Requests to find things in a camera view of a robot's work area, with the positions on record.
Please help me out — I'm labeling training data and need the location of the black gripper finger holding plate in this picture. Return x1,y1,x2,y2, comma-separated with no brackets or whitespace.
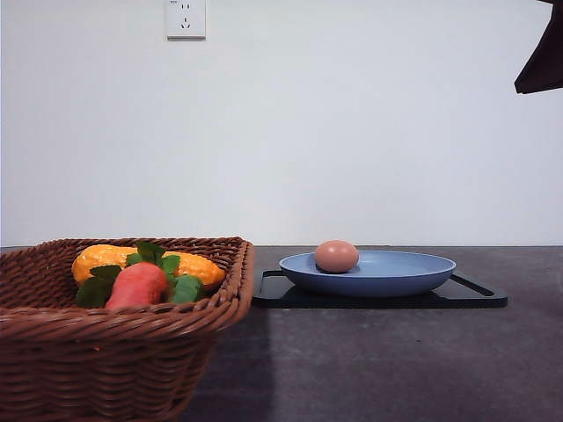
514,0,563,94

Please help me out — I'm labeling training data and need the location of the blue plate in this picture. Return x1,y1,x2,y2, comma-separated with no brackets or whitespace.
279,251,457,297

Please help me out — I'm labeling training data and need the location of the brown egg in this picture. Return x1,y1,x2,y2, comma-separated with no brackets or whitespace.
314,239,360,273

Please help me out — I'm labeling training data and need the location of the brown wicker basket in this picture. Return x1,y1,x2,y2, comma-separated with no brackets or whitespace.
0,236,254,422

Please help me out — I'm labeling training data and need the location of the black tray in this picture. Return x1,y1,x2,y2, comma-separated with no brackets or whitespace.
252,271,508,308

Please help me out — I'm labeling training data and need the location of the yellow toy corn cob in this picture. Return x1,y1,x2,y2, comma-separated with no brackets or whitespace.
71,245,225,287

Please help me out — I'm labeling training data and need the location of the orange toy carrot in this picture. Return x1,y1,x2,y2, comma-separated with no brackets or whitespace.
77,242,205,309

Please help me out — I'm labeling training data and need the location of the white wall socket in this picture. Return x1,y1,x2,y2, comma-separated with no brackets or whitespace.
167,0,207,42

